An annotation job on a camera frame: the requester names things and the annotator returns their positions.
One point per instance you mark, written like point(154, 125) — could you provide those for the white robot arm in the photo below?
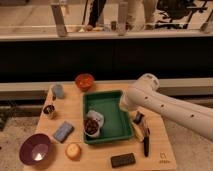
point(143, 93)

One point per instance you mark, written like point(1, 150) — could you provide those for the orange bowl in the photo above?
point(84, 81)

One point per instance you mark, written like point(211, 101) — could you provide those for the purple bowl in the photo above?
point(34, 149)

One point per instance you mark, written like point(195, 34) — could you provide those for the green plastic tray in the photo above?
point(117, 125)

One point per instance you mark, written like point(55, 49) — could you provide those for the small dark blue object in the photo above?
point(138, 117)

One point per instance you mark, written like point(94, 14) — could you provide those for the light blue cup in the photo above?
point(58, 91)

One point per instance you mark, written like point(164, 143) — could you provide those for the yellow banana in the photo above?
point(138, 132)

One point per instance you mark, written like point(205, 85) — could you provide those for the blue sponge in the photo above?
point(63, 132)

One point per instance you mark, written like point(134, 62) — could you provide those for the small metal can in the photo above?
point(49, 111)

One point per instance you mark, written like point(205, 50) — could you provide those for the round yellow pastry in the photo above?
point(73, 151)

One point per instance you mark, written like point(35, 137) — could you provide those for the black rectangular block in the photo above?
point(122, 160)

